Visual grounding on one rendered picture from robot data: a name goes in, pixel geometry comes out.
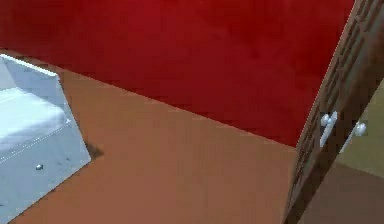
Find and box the dark brown room door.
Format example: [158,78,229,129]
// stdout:
[281,0,384,224]

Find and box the white chest of drawers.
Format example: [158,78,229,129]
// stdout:
[0,53,92,224]

